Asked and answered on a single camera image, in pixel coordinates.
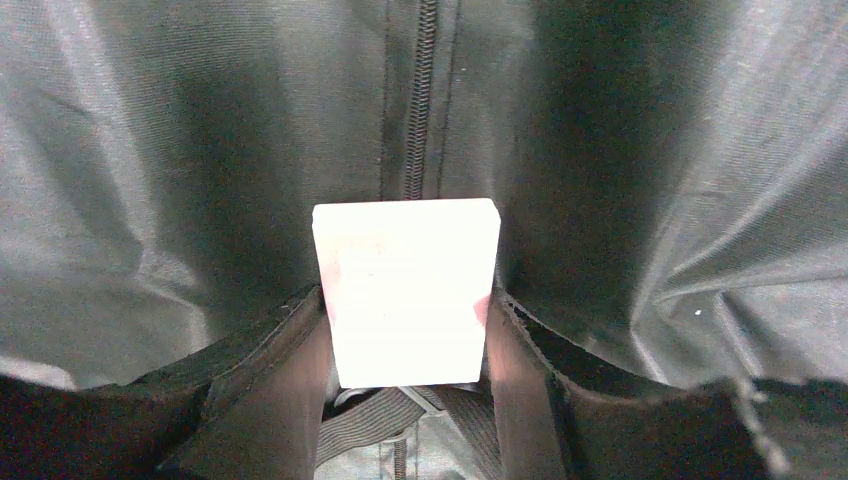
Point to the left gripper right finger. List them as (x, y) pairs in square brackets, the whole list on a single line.
[(563, 413)]

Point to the yellow hard-shell suitcase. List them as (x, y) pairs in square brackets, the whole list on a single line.
[(671, 178)]

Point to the small pink item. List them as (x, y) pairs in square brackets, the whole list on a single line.
[(407, 286)]

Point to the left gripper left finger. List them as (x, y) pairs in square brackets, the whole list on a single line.
[(247, 407)]

